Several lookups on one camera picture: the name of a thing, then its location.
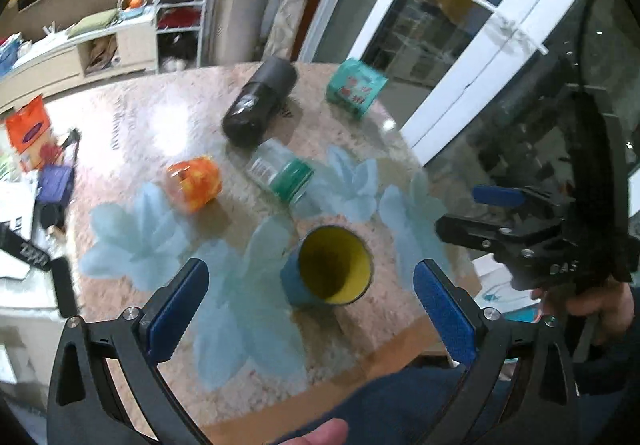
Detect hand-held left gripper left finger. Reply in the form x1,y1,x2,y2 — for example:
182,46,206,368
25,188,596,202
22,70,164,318
47,257,211,445

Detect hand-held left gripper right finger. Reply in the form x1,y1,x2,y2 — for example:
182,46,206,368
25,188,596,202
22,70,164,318
412,259,587,445

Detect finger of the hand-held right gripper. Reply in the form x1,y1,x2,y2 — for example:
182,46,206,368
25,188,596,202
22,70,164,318
434,214,568,257
472,184,568,226

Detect blue cup with yellow inside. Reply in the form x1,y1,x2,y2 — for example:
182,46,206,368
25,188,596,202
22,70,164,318
279,225,375,309

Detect person's right hand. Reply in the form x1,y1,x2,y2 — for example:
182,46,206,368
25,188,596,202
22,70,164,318
531,275,637,348

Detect person's left hand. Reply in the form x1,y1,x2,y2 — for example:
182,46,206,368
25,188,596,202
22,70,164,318
270,419,350,445

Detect white and teal box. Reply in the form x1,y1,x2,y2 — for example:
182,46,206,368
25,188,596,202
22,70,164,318
472,255,546,327

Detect person's dark blue trousers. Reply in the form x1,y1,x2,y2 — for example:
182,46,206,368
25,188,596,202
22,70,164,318
280,357,640,445

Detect black remote control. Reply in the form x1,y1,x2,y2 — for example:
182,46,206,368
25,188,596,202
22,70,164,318
49,256,79,319

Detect orange plastic jar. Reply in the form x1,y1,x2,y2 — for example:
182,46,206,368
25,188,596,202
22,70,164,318
166,155,223,214

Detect black box with white print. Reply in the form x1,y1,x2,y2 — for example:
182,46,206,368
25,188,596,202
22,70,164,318
0,220,52,272

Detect purple pouch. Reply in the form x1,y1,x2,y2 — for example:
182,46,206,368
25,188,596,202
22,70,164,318
37,164,76,204

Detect teal packet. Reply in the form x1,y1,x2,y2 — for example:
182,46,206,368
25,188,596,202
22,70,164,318
325,57,389,121

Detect clear bottle with green cap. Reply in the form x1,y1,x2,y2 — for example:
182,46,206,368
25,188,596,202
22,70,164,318
244,139,316,204

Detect white papers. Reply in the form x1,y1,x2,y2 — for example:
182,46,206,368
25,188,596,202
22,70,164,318
0,168,42,281

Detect black cylindrical bottle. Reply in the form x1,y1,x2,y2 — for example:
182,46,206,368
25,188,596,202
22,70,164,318
222,56,299,147

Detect orange snack packet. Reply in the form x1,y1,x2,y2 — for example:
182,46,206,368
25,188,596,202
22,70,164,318
5,94,60,172

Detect white low cabinet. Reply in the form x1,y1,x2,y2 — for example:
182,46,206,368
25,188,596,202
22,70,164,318
0,13,157,98

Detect green cushion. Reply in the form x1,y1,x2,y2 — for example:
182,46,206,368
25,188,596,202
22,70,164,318
66,8,119,39

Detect glass bowl with fruit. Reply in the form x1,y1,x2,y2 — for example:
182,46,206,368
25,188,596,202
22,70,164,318
117,0,149,19

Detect white door handle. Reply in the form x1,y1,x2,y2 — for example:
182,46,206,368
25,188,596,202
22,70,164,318
472,0,549,57

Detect white wire shelf rack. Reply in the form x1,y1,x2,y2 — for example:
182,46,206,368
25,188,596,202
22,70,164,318
152,0,212,74

